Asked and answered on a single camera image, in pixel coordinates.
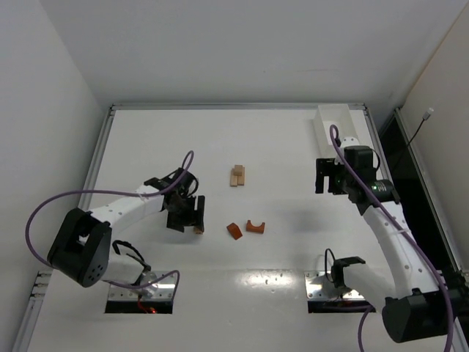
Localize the light wood cube block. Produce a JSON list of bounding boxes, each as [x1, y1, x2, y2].
[[193, 227, 204, 235]]

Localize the dark red wedge block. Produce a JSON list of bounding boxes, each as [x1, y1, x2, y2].
[[226, 223, 243, 241]]

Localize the dark red arch block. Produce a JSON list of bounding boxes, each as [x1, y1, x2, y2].
[[245, 220, 265, 234]]

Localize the light pentagon wood block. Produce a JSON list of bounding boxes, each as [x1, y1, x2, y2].
[[233, 165, 244, 176]]

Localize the white perforated box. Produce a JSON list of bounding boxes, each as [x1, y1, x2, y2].
[[312, 104, 358, 158]]

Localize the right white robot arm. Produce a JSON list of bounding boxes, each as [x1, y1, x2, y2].
[[315, 158, 455, 351]]

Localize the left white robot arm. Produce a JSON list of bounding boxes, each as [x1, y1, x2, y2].
[[47, 168, 205, 290]]

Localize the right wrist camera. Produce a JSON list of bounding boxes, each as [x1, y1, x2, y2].
[[344, 145, 380, 180]]

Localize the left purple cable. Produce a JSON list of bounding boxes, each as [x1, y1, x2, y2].
[[24, 150, 181, 290]]

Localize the purple cable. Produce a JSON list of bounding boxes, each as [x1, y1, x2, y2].
[[328, 124, 455, 352], [24, 150, 181, 290]]

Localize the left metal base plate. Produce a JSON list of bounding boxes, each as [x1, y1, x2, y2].
[[108, 270, 180, 302]]

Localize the metal base plate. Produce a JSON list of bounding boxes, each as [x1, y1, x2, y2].
[[108, 270, 180, 302], [304, 271, 366, 303]]

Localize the black wall cable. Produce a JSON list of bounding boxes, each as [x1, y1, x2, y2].
[[406, 108, 435, 146]]

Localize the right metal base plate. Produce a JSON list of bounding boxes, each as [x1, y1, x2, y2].
[[304, 271, 366, 303]]

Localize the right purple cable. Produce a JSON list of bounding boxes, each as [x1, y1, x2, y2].
[[328, 124, 455, 352]]

